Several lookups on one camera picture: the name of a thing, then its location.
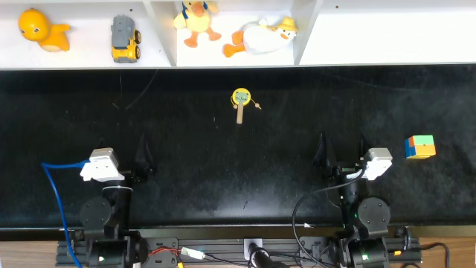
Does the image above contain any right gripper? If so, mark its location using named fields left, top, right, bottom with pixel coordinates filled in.
left=312, top=132, right=373, bottom=181

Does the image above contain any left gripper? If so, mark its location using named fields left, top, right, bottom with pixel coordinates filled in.
left=95, top=133, right=157, bottom=185

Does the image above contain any many-coloured puzzle cube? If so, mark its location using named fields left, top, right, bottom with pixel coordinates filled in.
left=404, top=134, right=437, bottom=161

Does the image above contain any grey and yellow toy truck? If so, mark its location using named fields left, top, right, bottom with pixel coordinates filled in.
left=110, top=14, right=143, bottom=65

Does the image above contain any yellow wooden rattle drum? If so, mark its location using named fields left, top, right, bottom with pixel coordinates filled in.
left=230, top=87, right=263, bottom=125

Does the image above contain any yellow rubber duck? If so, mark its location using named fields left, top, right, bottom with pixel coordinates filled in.
left=17, top=7, right=72, bottom=53

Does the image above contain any white shelf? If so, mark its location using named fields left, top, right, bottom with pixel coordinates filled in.
left=0, top=0, right=476, bottom=71

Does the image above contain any white plush duck yellow hat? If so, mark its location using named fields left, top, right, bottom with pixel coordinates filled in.
left=222, top=16, right=299, bottom=59

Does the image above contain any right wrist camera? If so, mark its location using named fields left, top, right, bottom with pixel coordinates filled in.
left=359, top=147, right=393, bottom=182

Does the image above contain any black cable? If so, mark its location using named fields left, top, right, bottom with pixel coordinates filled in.
left=292, top=169, right=367, bottom=268

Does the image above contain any blue cable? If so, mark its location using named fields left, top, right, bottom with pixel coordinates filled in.
left=40, top=159, right=92, bottom=268

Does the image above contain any mounting rail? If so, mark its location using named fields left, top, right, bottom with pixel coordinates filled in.
left=55, top=225, right=451, bottom=268

